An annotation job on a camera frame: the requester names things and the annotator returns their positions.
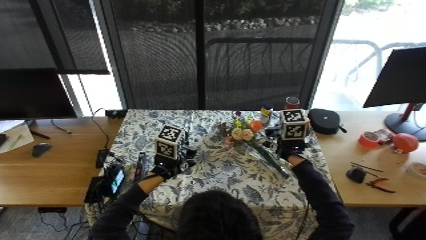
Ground person's left hand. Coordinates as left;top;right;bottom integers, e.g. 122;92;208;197
149;147;200;182

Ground dark grey computer mouse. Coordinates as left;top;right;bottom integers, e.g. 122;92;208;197
30;142;53;159

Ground black power bank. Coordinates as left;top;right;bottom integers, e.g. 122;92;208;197
94;148;112;170

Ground red tape roll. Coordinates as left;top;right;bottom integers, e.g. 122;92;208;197
357;131;381;149

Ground black chair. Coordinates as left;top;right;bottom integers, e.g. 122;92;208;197
387;206;426;240

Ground white marker cube glove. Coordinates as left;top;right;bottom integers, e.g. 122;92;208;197
279;108;310;141
154;124;186;161

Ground black cable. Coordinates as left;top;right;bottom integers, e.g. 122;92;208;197
90;107;112;151

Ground red and grey can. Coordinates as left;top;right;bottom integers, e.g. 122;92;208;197
283;96;302;111

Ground red handled pliers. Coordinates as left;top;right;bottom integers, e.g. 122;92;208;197
365;177;397;194

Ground blue floral white tablecloth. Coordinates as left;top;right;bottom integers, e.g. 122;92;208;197
84;109;341;240

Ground small black box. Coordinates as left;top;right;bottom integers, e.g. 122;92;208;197
345;166;367;184

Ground black power adapter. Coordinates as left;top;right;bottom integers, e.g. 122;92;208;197
104;109;129;120

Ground green pen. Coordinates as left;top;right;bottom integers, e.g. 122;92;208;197
8;133;24;151

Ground flower bouquet with green stems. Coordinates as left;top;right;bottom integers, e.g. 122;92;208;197
217;110;291;180

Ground thin dark stick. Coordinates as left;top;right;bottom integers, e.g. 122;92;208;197
349;161;385;173

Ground flat black box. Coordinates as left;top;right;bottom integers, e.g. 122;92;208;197
82;176;108;204

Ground black oval zip case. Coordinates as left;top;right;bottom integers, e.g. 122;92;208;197
307;108;349;136

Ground black pen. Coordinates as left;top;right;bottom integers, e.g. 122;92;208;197
28;129;52;140

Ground white marker cube left glove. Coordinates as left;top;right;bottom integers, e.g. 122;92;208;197
154;124;186;161

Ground black computer monitor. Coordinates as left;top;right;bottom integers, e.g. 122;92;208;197
0;68;80;121

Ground blue yellow labelled bottle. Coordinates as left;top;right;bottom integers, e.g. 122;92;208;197
259;105;274;126

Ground black monitor with red stand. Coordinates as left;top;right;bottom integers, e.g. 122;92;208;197
362;46;426;142

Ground red round ball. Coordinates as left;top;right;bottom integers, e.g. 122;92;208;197
391;132;421;154

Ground person's right hand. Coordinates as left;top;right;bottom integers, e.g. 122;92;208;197
275;138;309;161

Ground slim black tool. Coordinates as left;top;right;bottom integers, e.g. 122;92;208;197
134;151;148;183

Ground white marker cube right glove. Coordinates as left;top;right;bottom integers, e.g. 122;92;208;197
279;108;310;141

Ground white tape roll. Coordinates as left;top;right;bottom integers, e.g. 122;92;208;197
405;161;426;181

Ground smartphone with lit screen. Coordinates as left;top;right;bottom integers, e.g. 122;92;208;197
105;166;128;196

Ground the person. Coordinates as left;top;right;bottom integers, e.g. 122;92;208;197
90;138;357;240

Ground white paper sheet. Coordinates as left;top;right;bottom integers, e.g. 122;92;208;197
0;120;36;155

